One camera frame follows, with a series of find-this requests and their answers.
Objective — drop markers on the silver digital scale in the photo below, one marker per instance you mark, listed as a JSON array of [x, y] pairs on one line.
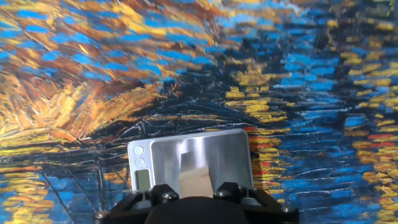
[[227, 155]]

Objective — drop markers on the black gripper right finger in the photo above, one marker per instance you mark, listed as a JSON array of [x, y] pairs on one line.
[[267, 213]]

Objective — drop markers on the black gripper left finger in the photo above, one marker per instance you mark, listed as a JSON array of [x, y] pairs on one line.
[[130, 208]]

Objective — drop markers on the small wooden cube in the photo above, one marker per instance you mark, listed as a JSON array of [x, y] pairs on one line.
[[196, 186]]

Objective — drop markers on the starry night print tablecloth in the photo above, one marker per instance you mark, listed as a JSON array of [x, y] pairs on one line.
[[217, 62]]

